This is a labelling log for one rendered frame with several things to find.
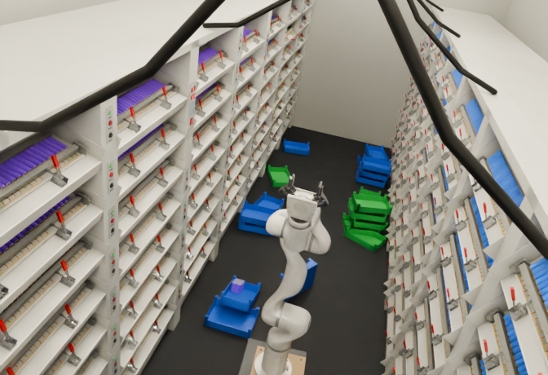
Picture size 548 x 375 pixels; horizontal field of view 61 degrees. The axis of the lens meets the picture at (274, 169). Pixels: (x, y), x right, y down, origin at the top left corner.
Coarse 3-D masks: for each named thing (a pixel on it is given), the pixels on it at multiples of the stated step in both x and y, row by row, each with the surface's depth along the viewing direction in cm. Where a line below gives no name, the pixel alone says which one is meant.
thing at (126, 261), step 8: (168, 192) 235; (176, 192) 235; (176, 200) 237; (168, 208) 230; (176, 208) 232; (152, 216) 220; (168, 216) 225; (144, 224) 214; (152, 224) 216; (160, 224) 218; (144, 232) 210; (152, 232) 212; (128, 240) 202; (136, 240) 204; (144, 240) 206; (144, 248) 205; (128, 256) 195; (136, 256) 197; (120, 264) 190; (128, 264) 192; (120, 272) 183
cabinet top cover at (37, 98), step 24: (120, 48) 175; (144, 48) 180; (192, 48) 202; (48, 72) 142; (72, 72) 146; (96, 72) 149; (120, 72) 152; (0, 96) 122; (24, 96) 124; (48, 96) 126; (72, 96) 129; (24, 120) 112; (0, 144) 104
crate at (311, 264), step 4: (308, 260) 329; (312, 260) 329; (308, 264) 324; (312, 264) 325; (316, 264) 325; (308, 268) 320; (312, 268) 323; (308, 272) 322; (312, 272) 326; (308, 276) 325; (312, 276) 329; (308, 280) 327; (312, 280) 332; (304, 284) 325; (308, 284) 330; (312, 284) 334; (304, 288) 328; (300, 292) 326; (292, 296) 320; (284, 300) 315
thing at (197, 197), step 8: (216, 168) 305; (208, 176) 298; (216, 176) 303; (200, 184) 286; (208, 184) 290; (216, 184) 300; (192, 192) 274; (200, 192) 281; (208, 192) 285; (192, 200) 272; (200, 200) 276; (192, 208) 267; (192, 216) 266
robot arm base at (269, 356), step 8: (264, 352) 227; (272, 352) 221; (280, 352) 220; (288, 352) 224; (256, 360) 235; (264, 360) 227; (272, 360) 223; (280, 360) 223; (288, 360) 238; (256, 368) 231; (264, 368) 229; (272, 368) 226; (280, 368) 226; (288, 368) 230
